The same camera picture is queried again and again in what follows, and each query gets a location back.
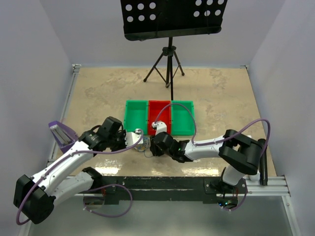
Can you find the white tube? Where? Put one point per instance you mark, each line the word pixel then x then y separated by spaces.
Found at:
pixel 255 177

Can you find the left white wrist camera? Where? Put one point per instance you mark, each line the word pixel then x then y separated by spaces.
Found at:
pixel 134 138

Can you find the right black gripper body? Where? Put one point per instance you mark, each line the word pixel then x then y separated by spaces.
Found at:
pixel 158 152

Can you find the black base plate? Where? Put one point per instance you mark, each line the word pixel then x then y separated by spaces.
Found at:
pixel 196 189

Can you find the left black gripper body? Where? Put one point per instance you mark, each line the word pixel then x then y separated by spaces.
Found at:
pixel 117 141

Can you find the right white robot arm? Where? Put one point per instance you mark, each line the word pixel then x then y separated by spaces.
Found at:
pixel 241 152

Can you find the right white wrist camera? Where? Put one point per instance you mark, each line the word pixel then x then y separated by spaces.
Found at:
pixel 159 127

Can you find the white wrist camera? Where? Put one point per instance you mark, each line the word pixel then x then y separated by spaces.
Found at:
pixel 159 127
pixel 134 138

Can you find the green bin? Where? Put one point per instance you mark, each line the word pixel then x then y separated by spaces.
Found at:
pixel 136 115
pixel 182 124

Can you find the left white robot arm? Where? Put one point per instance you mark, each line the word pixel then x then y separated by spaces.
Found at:
pixel 38 195

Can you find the black music stand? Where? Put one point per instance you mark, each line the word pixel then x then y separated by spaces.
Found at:
pixel 153 19

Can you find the purple holder box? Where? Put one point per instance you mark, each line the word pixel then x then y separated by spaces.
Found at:
pixel 64 135

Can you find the red bin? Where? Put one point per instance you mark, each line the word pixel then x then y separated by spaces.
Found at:
pixel 154 108

